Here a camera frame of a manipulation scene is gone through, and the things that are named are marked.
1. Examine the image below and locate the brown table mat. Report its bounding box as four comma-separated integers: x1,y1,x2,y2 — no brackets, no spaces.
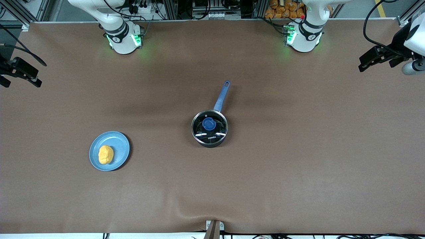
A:
0,18,425,234

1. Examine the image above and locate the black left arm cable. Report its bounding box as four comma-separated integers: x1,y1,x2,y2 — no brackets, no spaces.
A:
363,0,399,50

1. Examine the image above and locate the metal table clamp bracket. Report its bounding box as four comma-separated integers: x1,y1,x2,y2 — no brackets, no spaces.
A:
203,220,225,239

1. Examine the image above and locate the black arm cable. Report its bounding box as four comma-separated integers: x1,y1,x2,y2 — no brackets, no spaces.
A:
0,23,47,67
363,0,399,50

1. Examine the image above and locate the black pot blue handle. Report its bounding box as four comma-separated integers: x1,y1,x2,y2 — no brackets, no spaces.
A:
191,80,230,148

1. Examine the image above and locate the pile of orange toys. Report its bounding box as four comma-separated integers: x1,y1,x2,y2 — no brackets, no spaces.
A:
265,0,306,19

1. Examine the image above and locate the glass lid blue knob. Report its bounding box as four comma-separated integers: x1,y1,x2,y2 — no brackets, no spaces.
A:
192,111,228,140

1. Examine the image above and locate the blue round plate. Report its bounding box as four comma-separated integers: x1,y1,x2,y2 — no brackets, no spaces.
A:
89,131,130,172

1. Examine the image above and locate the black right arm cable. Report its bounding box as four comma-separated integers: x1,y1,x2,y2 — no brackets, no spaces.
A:
0,23,47,67

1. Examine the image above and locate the yellow potato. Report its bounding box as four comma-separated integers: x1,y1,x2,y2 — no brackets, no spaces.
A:
99,145,114,165

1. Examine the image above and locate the grey control box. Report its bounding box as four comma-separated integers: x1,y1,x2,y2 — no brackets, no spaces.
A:
192,0,227,19

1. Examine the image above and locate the aluminium frame profile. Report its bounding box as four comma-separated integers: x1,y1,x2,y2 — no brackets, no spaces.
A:
397,0,425,27
0,0,45,31

